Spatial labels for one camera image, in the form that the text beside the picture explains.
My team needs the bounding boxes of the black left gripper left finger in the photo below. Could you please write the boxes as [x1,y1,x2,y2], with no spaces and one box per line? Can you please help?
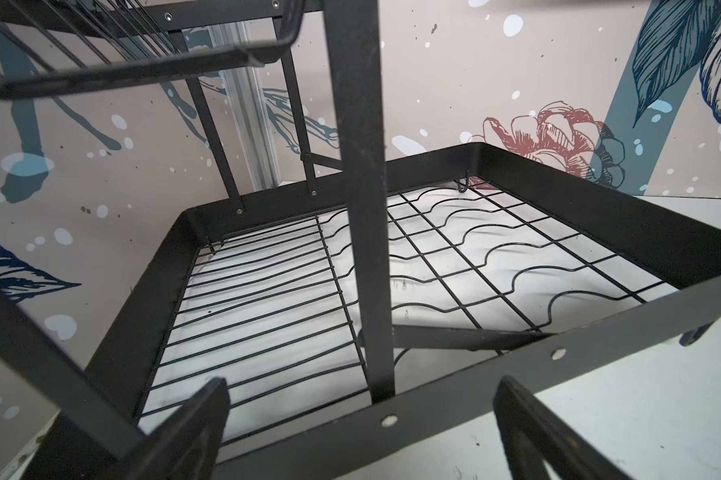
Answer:
[98,377,230,479]

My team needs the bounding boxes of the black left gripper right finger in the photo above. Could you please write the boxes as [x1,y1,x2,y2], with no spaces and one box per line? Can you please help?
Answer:
[493,376,628,479]

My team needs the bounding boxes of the black two-tier dish rack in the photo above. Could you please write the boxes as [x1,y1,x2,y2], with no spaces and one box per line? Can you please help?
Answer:
[0,1,721,479]

